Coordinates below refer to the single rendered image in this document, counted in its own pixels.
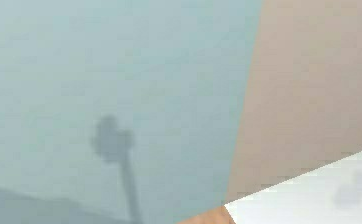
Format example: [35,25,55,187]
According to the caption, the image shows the white cupboard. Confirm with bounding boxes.
[224,146,362,224]

